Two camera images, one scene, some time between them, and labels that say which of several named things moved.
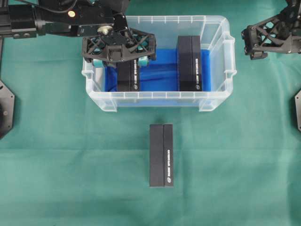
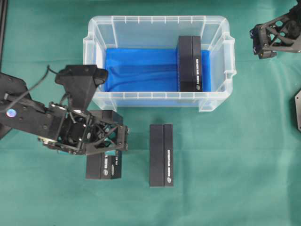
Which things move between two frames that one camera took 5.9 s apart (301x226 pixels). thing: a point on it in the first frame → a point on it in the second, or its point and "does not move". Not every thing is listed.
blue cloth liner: x=162 y=75 does not move
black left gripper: x=121 y=44 → x=81 y=133
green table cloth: x=67 y=162 does not move
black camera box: x=161 y=173 does not move
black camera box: x=128 y=76 → x=106 y=165
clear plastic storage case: x=195 y=58 does not move
